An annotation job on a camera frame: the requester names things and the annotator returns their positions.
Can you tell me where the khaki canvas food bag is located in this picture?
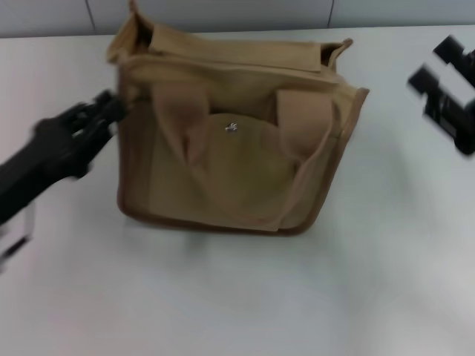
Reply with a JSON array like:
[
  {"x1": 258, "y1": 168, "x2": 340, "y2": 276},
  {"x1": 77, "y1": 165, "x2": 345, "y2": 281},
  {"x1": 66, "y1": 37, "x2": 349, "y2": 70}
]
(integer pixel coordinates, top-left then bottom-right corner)
[{"x1": 105, "y1": 0, "x2": 370, "y2": 238}]

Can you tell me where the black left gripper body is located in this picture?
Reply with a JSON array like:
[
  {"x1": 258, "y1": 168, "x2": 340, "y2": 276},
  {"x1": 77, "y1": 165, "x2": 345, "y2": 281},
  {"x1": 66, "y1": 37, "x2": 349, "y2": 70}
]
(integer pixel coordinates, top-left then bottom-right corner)
[{"x1": 33, "y1": 105, "x2": 112, "y2": 179}]

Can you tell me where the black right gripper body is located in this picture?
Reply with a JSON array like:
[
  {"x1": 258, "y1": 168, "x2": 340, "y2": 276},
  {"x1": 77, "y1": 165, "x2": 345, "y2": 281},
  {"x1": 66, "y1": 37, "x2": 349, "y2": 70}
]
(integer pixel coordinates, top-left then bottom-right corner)
[{"x1": 424, "y1": 96, "x2": 475, "y2": 155}]

